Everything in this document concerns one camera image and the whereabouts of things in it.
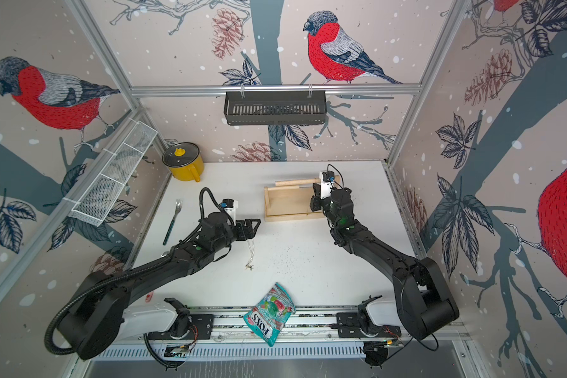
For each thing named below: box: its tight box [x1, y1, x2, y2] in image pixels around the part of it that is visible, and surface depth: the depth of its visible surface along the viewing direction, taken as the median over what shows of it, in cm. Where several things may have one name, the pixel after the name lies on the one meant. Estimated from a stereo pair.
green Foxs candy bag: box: [243, 281, 297, 348], surface depth 75 cm
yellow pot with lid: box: [162, 141, 204, 183], surface depth 110 cm
